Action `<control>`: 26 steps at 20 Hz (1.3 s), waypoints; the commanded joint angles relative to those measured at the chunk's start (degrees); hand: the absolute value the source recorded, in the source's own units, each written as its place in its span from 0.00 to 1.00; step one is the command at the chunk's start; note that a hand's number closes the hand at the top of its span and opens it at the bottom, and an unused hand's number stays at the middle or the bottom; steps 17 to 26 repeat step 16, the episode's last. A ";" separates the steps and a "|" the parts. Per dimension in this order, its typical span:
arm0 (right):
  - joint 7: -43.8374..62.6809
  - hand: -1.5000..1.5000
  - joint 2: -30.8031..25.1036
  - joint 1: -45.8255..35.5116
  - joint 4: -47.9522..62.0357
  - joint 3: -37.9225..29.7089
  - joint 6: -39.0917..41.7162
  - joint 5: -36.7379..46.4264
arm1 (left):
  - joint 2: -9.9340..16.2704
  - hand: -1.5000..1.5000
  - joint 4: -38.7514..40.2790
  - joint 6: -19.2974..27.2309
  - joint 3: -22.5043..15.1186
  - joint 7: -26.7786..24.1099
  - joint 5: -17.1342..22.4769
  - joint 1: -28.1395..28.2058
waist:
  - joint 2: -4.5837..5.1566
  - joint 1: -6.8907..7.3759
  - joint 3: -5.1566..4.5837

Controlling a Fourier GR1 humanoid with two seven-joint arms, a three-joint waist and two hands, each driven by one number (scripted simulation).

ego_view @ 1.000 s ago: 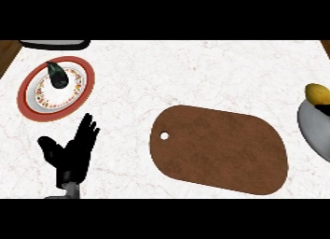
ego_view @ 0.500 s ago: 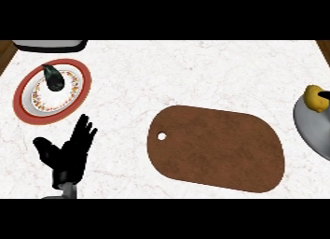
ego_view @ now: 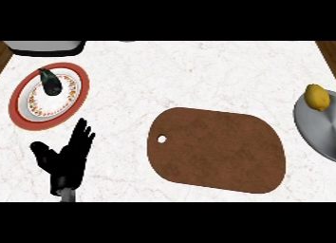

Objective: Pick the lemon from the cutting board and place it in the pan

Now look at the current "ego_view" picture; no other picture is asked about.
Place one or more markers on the silver metal pan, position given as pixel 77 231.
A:
pixel 327 128

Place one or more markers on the dark green vegetable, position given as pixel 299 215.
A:
pixel 51 83

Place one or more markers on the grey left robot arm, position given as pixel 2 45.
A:
pixel 68 195

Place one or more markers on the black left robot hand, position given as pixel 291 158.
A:
pixel 67 158

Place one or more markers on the yellow lemon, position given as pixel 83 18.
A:
pixel 318 97

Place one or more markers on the white floral bowl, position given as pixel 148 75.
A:
pixel 52 102

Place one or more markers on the brown cutting board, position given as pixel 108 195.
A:
pixel 217 149

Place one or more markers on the red rimmed plate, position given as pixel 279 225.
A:
pixel 23 117

